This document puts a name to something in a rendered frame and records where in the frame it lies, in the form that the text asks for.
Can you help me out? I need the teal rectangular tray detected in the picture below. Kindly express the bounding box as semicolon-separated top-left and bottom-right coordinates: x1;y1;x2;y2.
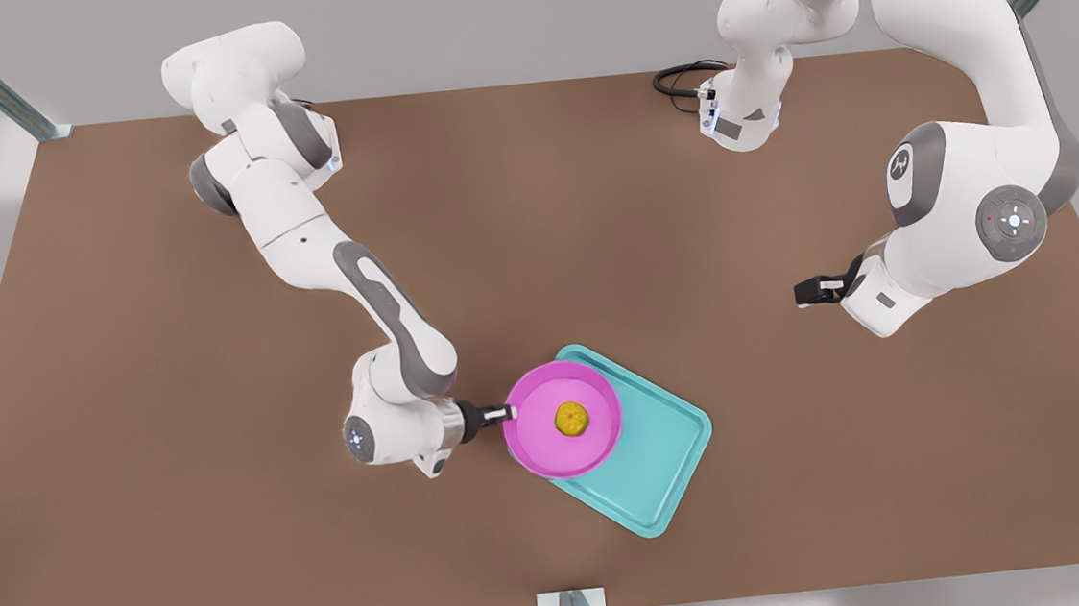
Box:
536;333;721;546

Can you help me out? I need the black cable loop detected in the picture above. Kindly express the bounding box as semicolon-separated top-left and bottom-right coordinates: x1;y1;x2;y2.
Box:
651;58;735;120

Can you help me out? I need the pink round plate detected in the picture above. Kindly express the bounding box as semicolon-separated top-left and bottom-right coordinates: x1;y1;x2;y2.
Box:
497;355;628;485

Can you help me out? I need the orange fruit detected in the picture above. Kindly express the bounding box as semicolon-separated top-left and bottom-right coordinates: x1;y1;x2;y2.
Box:
553;400;593;438

